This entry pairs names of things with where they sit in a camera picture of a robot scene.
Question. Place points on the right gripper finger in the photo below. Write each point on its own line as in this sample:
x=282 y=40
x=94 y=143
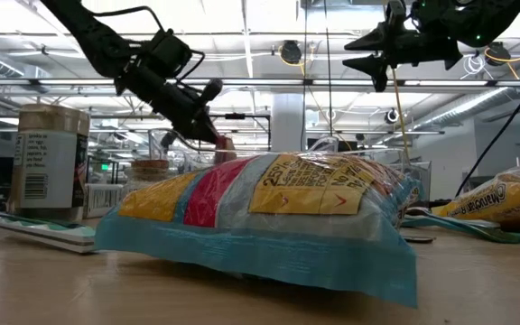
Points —
x=370 y=41
x=375 y=67

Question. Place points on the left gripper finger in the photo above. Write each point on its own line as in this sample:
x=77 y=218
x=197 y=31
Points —
x=185 y=122
x=208 y=128

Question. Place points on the blue-edged Maruchan ramen pack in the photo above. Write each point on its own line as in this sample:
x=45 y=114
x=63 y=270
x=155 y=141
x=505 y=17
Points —
x=260 y=253

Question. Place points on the tan-lid white-label jar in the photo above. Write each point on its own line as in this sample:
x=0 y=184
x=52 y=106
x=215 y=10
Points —
x=48 y=167

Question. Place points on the yellow Maruchan ramen pack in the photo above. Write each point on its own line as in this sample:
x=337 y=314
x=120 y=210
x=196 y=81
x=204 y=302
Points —
x=490 y=198

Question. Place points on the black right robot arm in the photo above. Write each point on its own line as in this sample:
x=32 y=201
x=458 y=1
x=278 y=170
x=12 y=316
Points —
x=476 y=18

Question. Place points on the small black ceiling reel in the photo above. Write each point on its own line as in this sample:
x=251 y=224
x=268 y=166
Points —
x=392 y=116

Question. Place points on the white building column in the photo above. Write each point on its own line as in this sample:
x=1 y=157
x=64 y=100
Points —
x=287 y=122

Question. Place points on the green lit sign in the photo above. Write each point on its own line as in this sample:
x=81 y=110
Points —
x=105 y=167

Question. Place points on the grey-lid barcode spice bottle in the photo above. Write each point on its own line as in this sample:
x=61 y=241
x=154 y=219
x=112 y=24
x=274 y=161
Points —
x=102 y=201

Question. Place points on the plain silver spoon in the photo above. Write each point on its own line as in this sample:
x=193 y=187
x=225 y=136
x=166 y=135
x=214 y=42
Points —
x=458 y=222

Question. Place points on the black metal frame stand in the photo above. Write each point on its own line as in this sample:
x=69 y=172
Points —
x=235 y=116

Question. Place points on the long silver ventilation duct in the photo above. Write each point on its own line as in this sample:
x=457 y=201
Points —
x=467 y=104

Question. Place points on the long ceiling light rail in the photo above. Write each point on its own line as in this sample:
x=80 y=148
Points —
x=79 y=82

